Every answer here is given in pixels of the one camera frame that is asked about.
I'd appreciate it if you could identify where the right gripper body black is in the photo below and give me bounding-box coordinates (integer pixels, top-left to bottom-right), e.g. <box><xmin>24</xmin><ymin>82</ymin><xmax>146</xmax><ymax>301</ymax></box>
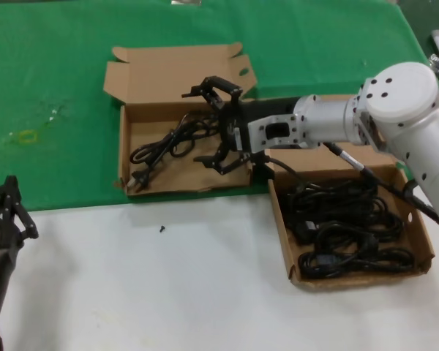
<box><xmin>217</xmin><ymin>104</ymin><xmax>252</xmax><ymax>153</ymax></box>

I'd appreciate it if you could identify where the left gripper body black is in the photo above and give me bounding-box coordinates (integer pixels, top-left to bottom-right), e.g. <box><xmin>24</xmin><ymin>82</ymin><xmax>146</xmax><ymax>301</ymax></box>
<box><xmin>0</xmin><ymin>214</ymin><xmax>25</xmax><ymax>257</ymax></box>

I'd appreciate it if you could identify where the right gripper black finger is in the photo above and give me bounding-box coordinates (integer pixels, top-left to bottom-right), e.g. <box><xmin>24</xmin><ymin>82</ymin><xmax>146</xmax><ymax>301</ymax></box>
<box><xmin>182</xmin><ymin>75</ymin><xmax>243</xmax><ymax>110</ymax></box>
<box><xmin>193</xmin><ymin>142</ymin><xmax>252</xmax><ymax>176</ymax></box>

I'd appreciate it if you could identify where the black power cable with plug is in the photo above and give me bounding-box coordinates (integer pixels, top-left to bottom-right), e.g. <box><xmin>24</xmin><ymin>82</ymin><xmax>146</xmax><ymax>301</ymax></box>
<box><xmin>126</xmin><ymin>109</ymin><xmax>223</xmax><ymax>194</ymax></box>

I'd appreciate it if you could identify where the cardboard box with torn rim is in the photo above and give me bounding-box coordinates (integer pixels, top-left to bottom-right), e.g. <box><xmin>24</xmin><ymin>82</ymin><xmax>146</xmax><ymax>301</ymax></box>
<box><xmin>102</xmin><ymin>42</ymin><xmax>258</xmax><ymax>199</ymax></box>

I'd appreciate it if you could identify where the open cardboard box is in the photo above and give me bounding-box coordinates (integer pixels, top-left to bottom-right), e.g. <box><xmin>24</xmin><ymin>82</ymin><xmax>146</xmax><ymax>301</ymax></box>
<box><xmin>250</xmin><ymin>146</ymin><xmax>436</xmax><ymax>292</ymax></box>

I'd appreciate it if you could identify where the yellow outline mark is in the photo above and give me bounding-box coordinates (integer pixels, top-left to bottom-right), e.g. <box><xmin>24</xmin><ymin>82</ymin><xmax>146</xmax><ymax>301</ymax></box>
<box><xmin>17</xmin><ymin>129</ymin><xmax>38</xmax><ymax>146</ymax></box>

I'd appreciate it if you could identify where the green table cloth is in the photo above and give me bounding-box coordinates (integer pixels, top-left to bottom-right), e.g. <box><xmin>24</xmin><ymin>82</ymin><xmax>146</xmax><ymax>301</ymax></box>
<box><xmin>0</xmin><ymin>0</ymin><xmax>439</xmax><ymax>216</ymax></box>

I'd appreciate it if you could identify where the silver wrist coupling bracket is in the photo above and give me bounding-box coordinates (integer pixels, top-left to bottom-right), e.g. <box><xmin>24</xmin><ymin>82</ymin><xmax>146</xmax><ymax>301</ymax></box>
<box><xmin>247</xmin><ymin>112</ymin><xmax>310</xmax><ymax>151</ymax></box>

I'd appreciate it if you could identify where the grey arm cable with connector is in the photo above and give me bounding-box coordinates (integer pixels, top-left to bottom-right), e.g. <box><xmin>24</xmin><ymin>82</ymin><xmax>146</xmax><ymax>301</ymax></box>
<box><xmin>323</xmin><ymin>141</ymin><xmax>439</xmax><ymax>230</ymax></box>

